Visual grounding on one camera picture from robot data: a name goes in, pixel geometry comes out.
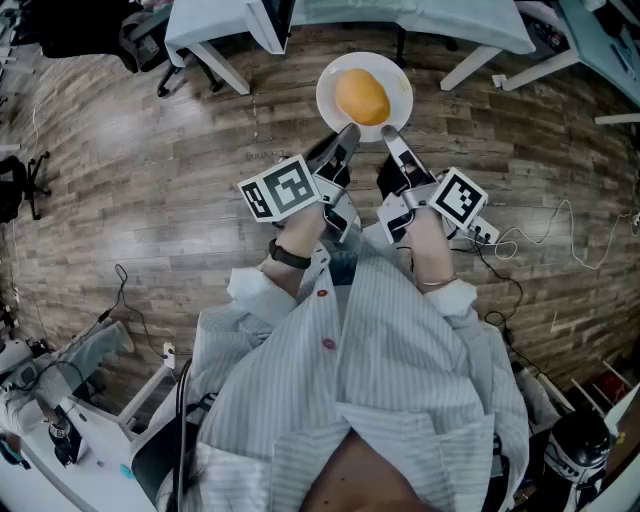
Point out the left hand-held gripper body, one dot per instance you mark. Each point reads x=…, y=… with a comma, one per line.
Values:
x=280, y=190

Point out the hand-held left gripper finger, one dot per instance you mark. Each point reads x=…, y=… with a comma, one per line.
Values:
x=345, y=141

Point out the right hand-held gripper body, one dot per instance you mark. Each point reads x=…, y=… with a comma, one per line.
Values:
x=457, y=197

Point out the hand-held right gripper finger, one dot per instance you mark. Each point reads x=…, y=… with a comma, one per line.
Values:
x=394, y=140

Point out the orange bread bun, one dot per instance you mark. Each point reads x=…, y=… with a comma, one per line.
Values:
x=362, y=97

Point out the white round plate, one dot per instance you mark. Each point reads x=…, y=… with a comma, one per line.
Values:
x=330, y=85

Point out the person's left forearm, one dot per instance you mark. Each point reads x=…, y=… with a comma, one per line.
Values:
x=295, y=235

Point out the person's right forearm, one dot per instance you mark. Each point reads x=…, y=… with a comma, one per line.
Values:
x=430, y=250

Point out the white power strip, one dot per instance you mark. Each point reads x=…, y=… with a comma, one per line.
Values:
x=484, y=231

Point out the black wrist band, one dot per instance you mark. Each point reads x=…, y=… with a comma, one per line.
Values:
x=289, y=256

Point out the blue jeans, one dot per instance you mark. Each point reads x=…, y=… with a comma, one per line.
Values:
x=345, y=262

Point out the white table with pale cloth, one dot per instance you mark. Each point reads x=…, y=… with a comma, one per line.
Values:
x=450, y=20

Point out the pale striped shirt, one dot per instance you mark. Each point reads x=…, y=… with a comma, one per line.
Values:
x=390, y=360

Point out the office chair with grey garment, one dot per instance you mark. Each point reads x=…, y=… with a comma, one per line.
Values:
x=145, y=40

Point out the white table with teal top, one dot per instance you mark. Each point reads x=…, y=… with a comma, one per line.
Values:
x=600, y=45

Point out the pale denim garment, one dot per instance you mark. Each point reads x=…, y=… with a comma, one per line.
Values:
x=95, y=345

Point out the black swivel chair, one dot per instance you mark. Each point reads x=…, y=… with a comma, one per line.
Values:
x=12, y=187

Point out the black and white round device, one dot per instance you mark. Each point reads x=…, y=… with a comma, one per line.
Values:
x=580, y=445

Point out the person's chest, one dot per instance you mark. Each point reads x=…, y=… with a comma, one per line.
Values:
x=360, y=480

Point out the small teal object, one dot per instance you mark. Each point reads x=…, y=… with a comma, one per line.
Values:
x=125, y=470

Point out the white desk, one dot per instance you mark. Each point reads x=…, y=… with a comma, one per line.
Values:
x=60, y=475

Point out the red frame stand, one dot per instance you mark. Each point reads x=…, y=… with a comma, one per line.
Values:
x=611, y=385

